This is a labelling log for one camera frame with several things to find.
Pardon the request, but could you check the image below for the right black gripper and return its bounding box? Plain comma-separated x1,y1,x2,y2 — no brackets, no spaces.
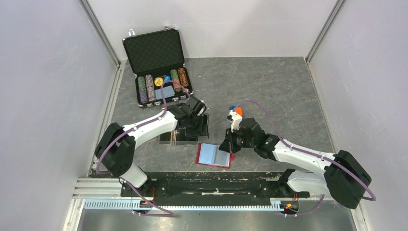
218,126,256,154

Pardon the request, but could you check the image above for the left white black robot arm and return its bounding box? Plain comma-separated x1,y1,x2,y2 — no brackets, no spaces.
94,96,209,196

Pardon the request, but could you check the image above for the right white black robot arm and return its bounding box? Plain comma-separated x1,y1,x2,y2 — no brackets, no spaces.
219,115,372,209

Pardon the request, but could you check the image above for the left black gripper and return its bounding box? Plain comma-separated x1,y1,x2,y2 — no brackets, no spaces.
185,112,209,139

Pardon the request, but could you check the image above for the clear box with black cards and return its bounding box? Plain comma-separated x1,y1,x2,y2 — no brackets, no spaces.
159,129,209,146

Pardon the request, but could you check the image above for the blue orange tape dispenser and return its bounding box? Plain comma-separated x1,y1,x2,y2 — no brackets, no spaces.
229,105,243,117

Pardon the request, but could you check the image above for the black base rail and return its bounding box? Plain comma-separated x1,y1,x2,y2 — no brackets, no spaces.
89,170,343,206

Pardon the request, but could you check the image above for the blue card deck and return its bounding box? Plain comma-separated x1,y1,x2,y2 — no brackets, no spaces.
155,86,175,100

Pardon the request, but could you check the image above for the black poker chip case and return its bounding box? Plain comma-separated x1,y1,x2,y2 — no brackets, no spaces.
122,28,194,108

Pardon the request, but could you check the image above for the yellow poker chip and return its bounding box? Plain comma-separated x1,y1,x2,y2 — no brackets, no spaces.
154,77,164,87

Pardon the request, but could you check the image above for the red leather card holder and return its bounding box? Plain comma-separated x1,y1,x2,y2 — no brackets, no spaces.
195,143,235,169

